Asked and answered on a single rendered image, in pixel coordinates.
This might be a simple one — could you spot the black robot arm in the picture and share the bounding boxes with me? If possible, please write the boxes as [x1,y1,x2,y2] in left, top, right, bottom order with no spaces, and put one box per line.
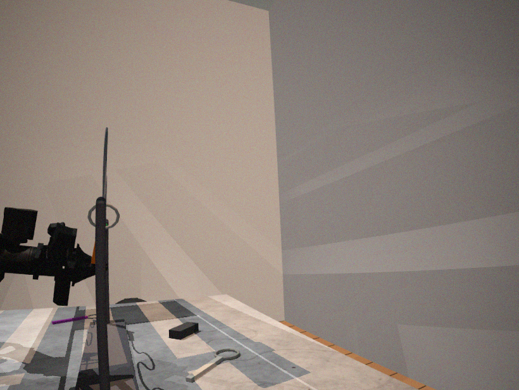
[0,207,74,282]

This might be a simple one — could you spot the orange handle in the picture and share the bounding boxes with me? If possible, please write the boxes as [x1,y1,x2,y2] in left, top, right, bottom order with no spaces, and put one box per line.
[87,203,120,264]

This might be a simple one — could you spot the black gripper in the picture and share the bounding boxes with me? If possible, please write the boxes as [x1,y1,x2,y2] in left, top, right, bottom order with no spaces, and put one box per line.
[27,228,96,306]

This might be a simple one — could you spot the tan hoop with flat handle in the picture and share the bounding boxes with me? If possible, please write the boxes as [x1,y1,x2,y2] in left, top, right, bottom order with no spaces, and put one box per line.
[185,348,240,382]

